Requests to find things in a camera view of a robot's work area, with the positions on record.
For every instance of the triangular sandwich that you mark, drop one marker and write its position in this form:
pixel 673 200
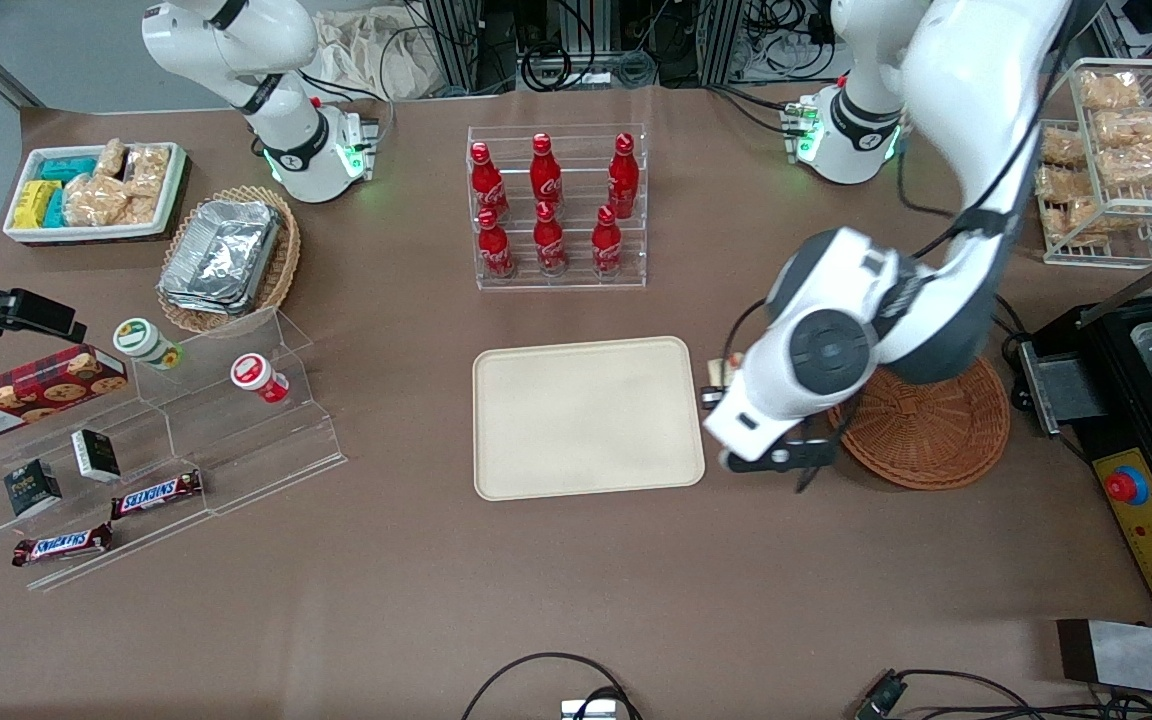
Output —
pixel 719 373

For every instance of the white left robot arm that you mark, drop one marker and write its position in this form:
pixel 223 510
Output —
pixel 976 70

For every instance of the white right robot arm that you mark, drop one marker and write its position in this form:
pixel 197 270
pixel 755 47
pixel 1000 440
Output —
pixel 276 120

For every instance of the beige plastic tray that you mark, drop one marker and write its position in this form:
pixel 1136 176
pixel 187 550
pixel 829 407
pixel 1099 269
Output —
pixel 586 418

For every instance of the white rectangular snack tray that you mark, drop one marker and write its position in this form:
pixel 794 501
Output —
pixel 171 190

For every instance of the brown round wicker basket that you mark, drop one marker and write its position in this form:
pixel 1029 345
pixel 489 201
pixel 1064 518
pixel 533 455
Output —
pixel 936 440

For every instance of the light oval wicker basket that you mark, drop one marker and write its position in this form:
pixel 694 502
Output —
pixel 281 260

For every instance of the red tartan cookie box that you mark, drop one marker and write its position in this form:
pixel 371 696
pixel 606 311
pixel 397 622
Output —
pixel 26 395

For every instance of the teal snack packet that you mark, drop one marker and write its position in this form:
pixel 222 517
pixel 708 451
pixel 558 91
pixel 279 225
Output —
pixel 56 208
pixel 66 168

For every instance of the yellow snack packet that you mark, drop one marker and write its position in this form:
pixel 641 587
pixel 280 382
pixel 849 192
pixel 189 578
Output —
pixel 34 203

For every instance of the green lid yogurt cup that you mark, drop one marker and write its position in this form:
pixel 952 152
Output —
pixel 144 342

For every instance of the clear rice cracker bag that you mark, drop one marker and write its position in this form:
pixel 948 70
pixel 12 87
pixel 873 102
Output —
pixel 111 158
pixel 148 170
pixel 94 202

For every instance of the small black box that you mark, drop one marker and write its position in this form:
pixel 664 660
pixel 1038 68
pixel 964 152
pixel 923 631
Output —
pixel 33 490
pixel 96 455

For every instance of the clear acrylic bottle rack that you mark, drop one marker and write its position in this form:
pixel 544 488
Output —
pixel 576 282

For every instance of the red cola bottle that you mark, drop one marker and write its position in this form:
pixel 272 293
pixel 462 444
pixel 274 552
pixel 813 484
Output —
pixel 606 245
pixel 545 178
pixel 487 185
pixel 623 180
pixel 495 250
pixel 549 245

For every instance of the stacked aluminium foil trays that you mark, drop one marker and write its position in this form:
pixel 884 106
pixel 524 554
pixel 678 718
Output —
pixel 221 255

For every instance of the brown snickers bar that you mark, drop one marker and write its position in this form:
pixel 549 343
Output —
pixel 156 494
pixel 61 545

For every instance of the red lid yogurt cup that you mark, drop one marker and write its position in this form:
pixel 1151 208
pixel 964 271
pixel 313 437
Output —
pixel 256 376

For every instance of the clear acrylic step display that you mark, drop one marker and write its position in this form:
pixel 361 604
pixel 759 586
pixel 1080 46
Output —
pixel 236 450

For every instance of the silver connector block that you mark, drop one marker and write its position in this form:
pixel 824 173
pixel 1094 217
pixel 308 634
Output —
pixel 588 710

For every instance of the black appliance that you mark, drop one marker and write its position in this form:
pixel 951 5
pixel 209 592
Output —
pixel 1126 400

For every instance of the red emergency stop button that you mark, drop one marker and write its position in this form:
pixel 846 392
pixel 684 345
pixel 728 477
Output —
pixel 1126 486

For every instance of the beige cloth bag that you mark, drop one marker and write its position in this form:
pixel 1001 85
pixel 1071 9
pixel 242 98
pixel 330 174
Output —
pixel 366 55

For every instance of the grey black flat plate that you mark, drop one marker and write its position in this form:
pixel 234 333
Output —
pixel 1136 658

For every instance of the aluminium frame post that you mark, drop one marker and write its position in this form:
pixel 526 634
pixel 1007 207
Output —
pixel 456 45
pixel 718 40

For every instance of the grey metal bracket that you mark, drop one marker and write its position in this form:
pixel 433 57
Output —
pixel 1071 385

